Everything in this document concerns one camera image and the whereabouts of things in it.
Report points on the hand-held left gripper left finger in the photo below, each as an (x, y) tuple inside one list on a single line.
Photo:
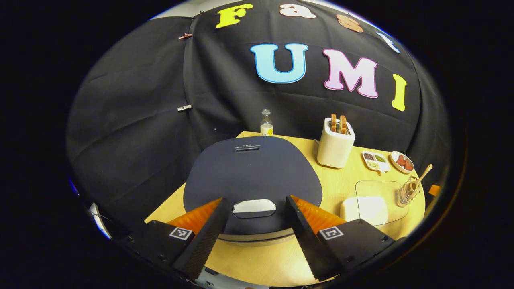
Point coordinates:
[(204, 241)]

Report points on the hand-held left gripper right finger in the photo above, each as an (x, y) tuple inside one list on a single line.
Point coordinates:
[(305, 241)]

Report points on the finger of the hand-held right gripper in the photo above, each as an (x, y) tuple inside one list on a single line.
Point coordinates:
[(434, 190)]

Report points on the dark grey rice cooker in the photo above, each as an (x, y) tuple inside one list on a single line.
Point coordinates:
[(249, 172)]

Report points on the red meat piece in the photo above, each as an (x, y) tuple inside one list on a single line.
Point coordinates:
[(400, 160), (408, 165)]

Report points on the round white plate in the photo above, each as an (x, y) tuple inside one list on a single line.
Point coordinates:
[(394, 166)]

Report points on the divided white grain dish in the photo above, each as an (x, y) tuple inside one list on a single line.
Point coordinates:
[(375, 162)]

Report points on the white toaster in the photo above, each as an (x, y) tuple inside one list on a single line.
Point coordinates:
[(333, 150)]

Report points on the toasted bread slice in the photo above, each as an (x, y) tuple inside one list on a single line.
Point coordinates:
[(343, 124), (333, 122)]

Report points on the small glass bottle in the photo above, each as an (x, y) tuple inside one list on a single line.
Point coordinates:
[(266, 128)]

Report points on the white cloth clip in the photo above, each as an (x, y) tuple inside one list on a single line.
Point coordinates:
[(184, 108)]

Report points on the black backdrop cloth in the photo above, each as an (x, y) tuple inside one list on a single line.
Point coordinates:
[(140, 100)]

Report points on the pink cloth clip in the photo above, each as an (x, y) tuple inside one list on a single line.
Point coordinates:
[(185, 36)]

